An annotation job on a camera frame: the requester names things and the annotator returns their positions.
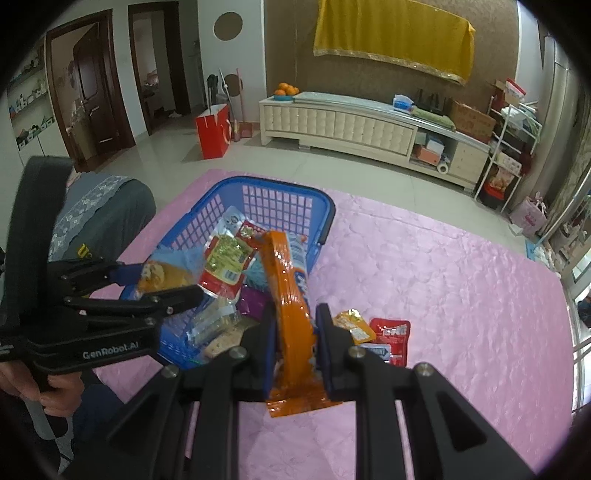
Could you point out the dark wooden door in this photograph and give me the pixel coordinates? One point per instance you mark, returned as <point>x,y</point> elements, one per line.
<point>90,74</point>

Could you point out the red packet yellow-green label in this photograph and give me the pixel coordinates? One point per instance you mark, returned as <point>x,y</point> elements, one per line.
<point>226,258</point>

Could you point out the red white carton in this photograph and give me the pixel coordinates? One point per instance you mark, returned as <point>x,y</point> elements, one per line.
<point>512,90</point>

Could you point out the purple snack packet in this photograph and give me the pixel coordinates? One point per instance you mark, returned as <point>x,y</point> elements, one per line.
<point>251,302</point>

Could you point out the white paper roll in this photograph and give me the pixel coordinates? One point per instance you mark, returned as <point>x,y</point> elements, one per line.
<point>443,168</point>

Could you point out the red snack packet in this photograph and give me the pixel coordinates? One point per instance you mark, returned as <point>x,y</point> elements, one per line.
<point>392,337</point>

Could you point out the clear cracker packet green ends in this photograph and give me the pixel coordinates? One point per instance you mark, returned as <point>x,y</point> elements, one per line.
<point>221,332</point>

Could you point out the red paper bag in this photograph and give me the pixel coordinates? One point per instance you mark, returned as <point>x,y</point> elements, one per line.
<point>212,134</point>

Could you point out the white wall shelf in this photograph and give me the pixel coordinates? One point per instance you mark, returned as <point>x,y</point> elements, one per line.
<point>27,99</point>

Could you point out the blue plastic basket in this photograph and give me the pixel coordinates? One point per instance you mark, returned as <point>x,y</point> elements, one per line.
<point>281,186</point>

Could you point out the yellow snack packet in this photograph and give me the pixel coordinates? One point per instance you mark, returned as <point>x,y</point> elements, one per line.
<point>353,325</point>

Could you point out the orange box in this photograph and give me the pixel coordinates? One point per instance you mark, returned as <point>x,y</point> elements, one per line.
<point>427,157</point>

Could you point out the yellow hanging cloth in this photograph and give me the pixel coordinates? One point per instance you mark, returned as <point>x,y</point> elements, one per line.
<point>392,32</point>

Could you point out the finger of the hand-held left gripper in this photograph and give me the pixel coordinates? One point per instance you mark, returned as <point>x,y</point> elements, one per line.
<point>152,302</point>
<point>92,274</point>

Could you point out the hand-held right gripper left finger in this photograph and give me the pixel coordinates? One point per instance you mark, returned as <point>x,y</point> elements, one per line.
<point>269,369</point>

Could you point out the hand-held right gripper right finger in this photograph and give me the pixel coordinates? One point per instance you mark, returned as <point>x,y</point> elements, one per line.
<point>323,360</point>

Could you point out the pink gift bag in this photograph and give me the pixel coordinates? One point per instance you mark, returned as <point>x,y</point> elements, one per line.
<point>528,217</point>

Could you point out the round wall ornament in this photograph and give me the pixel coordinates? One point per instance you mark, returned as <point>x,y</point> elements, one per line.
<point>229,26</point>

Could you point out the grey lace-trimmed cloth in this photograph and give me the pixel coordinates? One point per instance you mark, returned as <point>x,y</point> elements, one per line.
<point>115,207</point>

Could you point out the bun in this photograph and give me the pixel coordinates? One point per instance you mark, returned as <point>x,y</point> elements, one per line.
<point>161,277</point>

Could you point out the small blue snack packet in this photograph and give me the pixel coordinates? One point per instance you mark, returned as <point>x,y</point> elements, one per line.
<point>376,351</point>

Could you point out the cream TV cabinet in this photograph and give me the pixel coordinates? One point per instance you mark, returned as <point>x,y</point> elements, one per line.
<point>346,124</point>

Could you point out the black router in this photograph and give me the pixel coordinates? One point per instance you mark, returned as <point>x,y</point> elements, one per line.
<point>429,104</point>

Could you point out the dark wooden door frame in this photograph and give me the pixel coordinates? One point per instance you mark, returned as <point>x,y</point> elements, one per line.
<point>178,55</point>

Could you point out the brown cardboard box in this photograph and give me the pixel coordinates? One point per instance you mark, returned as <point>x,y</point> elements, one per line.
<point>471,120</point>

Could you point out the green cushion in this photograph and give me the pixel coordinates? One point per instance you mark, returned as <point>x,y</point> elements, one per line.
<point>431,117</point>

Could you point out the orange snack packet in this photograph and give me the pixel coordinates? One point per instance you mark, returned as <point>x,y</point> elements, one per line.
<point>291,314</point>

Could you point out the pink quilted mat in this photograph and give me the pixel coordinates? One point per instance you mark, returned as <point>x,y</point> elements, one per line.
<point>438,277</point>

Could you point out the person's left hand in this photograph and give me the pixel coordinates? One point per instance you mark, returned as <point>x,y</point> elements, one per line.
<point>60,392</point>

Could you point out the pile of oranges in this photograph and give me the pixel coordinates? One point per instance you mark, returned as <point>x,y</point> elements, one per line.
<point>286,89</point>

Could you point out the white metal shelf rack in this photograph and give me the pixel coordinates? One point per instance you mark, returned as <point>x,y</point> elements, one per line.
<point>512,164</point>

